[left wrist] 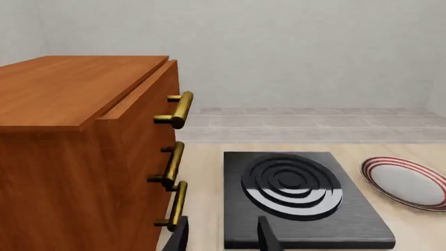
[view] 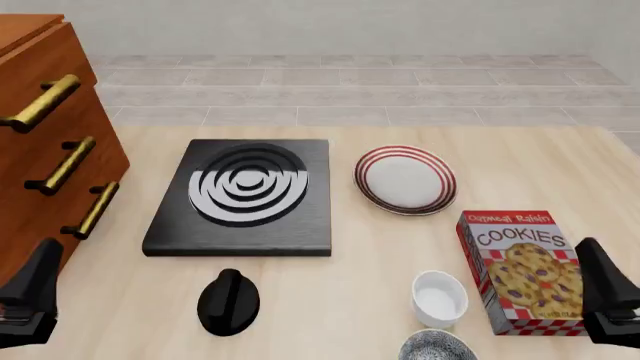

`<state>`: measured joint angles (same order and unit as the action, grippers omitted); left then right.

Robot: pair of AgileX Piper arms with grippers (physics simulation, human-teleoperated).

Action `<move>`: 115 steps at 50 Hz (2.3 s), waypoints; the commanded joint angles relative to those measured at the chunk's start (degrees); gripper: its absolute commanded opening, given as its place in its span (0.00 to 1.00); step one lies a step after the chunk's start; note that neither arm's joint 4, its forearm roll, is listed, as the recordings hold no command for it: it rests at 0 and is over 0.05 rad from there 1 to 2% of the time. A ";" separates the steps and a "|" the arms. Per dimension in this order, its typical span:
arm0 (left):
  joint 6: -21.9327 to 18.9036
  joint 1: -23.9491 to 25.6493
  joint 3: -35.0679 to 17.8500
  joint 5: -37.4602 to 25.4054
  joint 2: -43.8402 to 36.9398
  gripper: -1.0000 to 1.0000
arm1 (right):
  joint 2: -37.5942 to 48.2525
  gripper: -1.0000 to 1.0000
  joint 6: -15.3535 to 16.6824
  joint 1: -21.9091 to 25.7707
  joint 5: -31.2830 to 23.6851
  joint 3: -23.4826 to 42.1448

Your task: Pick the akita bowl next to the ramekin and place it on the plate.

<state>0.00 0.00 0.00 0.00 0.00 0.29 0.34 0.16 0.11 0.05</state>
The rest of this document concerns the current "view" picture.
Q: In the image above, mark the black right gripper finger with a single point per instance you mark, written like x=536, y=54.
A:
x=607, y=277

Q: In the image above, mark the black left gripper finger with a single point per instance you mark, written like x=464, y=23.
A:
x=37, y=273

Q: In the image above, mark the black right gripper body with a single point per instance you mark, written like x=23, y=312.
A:
x=617, y=328

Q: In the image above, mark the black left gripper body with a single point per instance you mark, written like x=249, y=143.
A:
x=27, y=330

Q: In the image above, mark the white ramekin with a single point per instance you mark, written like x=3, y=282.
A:
x=439, y=300

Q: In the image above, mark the patterned black and white bowl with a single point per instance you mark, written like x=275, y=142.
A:
x=435, y=347

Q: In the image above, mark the white plate with red rings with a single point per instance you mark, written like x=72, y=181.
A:
x=402, y=182

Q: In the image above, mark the flat black stove plate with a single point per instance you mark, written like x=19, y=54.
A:
x=300, y=210

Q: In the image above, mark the small wooden drawer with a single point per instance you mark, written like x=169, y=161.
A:
x=47, y=219

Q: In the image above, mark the oatmeal raisin cookies box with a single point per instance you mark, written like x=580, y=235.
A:
x=525, y=270

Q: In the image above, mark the medium wooden drawer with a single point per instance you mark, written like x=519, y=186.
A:
x=35, y=153

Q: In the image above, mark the wooden cabinet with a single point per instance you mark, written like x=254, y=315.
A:
x=75, y=112

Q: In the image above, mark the round black stove knob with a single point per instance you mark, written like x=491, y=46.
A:
x=227, y=303

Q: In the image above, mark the large wooden drawer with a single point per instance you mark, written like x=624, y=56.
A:
x=47, y=56

